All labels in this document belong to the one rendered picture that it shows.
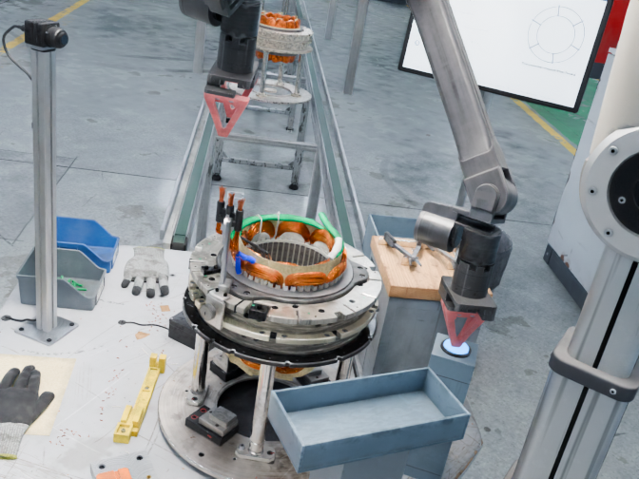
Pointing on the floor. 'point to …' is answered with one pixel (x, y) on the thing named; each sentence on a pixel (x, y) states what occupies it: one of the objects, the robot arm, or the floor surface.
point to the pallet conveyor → (187, 178)
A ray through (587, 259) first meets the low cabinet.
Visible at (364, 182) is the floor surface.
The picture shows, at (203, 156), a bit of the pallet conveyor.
